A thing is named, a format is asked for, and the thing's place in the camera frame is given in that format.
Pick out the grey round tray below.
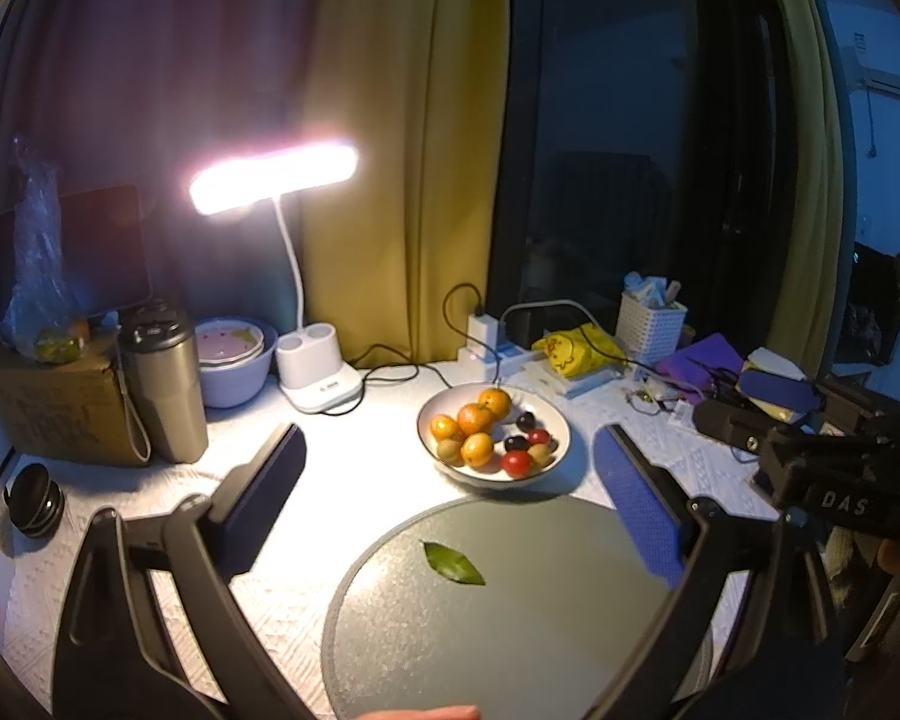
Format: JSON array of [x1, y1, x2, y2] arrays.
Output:
[[321, 496, 713, 720]]

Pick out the dark purple curtain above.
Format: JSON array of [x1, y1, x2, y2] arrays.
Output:
[[0, 0, 327, 331]]

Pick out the black charger cable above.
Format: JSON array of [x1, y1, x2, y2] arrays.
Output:
[[442, 283, 505, 391]]

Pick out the white plate with dark rim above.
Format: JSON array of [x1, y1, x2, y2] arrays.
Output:
[[418, 382, 573, 482]]

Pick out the pale toiletry packets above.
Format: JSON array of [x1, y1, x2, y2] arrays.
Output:
[[622, 272, 683, 313]]

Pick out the yellow printed bag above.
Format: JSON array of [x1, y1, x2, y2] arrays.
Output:
[[532, 322, 628, 379]]

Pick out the black round lens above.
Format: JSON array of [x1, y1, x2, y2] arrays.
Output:
[[4, 463, 67, 539]]

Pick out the pink plates stack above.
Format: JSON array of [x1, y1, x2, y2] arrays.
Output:
[[195, 319, 265, 373]]

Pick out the steel thermos bottle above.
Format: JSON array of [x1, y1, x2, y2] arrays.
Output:
[[118, 305, 209, 464]]

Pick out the person's left hand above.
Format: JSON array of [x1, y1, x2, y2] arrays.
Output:
[[360, 704, 483, 720]]

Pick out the clear plastic bag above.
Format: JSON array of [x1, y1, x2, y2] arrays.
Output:
[[0, 135, 95, 367]]

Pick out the white textured tablecloth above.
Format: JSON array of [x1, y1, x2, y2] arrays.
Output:
[[0, 360, 796, 720]]

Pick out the white air conditioner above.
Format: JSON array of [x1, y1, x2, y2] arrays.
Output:
[[846, 62, 900, 104]]

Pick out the olive curtain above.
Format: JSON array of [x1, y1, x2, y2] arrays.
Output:
[[757, 0, 850, 372]]

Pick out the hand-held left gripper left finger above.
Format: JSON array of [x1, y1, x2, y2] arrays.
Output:
[[51, 422, 308, 720]]

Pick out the purple notebook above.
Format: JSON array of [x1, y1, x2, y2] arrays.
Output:
[[654, 332, 748, 392]]

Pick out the thin black cable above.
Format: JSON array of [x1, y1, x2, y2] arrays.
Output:
[[621, 358, 730, 400]]

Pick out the cardboard box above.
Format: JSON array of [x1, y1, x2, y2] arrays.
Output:
[[0, 336, 152, 468]]

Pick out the white woven basket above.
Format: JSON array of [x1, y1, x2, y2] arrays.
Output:
[[615, 292, 689, 362]]

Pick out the white flat box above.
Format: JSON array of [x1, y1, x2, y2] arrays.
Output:
[[544, 362, 624, 398]]

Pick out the white desk lamp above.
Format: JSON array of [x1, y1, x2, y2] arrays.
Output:
[[187, 139, 365, 415]]

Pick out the white cable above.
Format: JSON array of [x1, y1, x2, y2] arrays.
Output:
[[500, 299, 625, 362]]

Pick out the small metal trinket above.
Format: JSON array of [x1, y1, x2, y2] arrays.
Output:
[[626, 386, 673, 418]]

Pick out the black lamp cable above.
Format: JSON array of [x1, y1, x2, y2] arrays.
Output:
[[321, 345, 422, 415]]

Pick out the white power strip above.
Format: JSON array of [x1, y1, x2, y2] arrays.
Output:
[[457, 341, 553, 377]]

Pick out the yellow curtain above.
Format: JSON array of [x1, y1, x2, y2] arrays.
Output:
[[300, 0, 511, 370]]

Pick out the dark window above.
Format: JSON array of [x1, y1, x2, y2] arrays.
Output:
[[491, 0, 796, 357]]

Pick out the green leaf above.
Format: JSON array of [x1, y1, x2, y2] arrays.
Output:
[[422, 540, 487, 587]]

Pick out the lilac bowl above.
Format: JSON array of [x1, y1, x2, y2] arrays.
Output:
[[195, 317, 279, 410]]

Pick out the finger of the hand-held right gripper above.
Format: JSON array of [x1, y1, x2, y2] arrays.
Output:
[[741, 371, 875, 427], [692, 400, 782, 460]]

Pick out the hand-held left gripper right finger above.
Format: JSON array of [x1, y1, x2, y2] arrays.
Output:
[[581, 424, 850, 720]]

